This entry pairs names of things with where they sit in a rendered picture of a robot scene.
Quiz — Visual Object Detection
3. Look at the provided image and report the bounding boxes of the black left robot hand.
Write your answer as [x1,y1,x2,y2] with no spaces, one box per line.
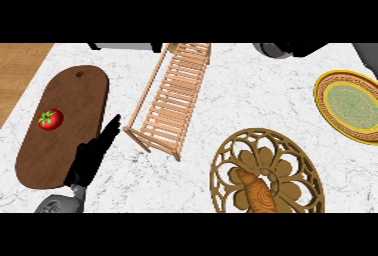
[63,113,122,188]

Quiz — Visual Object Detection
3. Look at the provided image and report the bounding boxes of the pale wooden tiered shelf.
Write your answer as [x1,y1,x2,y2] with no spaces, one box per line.
[122,43,212,163]

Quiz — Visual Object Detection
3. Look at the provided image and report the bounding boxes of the orange-brown eggplant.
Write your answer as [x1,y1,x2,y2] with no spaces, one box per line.
[231,167,277,214]

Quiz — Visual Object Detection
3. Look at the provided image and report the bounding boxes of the brown openwork round placemat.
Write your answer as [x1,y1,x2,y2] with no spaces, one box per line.
[209,127,326,214]

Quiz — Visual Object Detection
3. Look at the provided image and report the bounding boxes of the brown wooden cutting board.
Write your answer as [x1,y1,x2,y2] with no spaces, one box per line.
[14,64,110,190]

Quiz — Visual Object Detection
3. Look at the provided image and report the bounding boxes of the red tomato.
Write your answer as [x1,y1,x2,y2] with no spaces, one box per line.
[37,108,65,131]

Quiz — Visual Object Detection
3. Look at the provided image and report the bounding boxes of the grey appliance with black legs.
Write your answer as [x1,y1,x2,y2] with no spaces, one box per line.
[87,43,164,54]

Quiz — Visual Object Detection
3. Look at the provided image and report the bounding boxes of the dark grey round appliance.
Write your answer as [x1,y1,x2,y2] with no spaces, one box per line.
[252,43,327,60]

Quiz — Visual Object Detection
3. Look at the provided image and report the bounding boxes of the yellow rimmed green plate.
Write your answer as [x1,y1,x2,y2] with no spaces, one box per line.
[313,69,378,146]

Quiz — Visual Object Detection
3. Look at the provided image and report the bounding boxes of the dark grey flat appliance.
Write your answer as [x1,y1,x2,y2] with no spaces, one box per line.
[351,43,378,77]

